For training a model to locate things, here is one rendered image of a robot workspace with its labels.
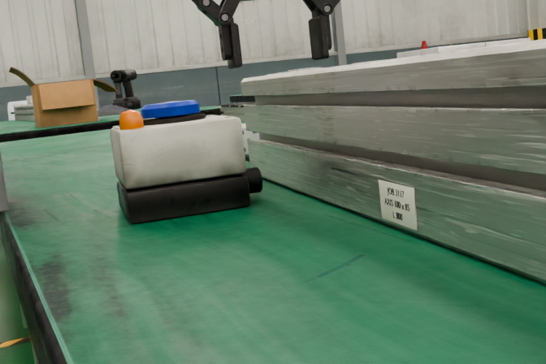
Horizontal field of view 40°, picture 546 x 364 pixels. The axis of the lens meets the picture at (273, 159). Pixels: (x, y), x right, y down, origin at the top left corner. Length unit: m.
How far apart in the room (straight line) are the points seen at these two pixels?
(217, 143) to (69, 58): 11.19
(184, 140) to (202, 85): 11.59
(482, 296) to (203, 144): 0.26
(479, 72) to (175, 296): 0.15
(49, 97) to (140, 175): 2.25
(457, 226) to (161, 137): 0.22
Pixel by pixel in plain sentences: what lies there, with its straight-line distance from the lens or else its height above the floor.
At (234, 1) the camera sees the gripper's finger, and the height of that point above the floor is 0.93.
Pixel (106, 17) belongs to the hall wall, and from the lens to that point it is 11.80.
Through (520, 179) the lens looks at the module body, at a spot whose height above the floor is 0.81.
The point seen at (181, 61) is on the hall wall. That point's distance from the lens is 12.00.
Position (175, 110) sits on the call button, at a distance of 0.50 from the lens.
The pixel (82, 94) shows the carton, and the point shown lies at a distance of 2.73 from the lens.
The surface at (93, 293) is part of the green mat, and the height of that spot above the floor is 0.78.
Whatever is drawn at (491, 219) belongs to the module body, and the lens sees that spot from 0.30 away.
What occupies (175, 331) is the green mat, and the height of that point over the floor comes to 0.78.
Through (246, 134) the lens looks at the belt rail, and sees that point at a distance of 0.86.
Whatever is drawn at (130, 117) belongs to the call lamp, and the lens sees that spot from 0.48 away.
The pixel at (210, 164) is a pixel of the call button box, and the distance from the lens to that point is 0.49.
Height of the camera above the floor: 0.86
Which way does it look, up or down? 6 degrees down
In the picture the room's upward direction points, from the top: 6 degrees counter-clockwise
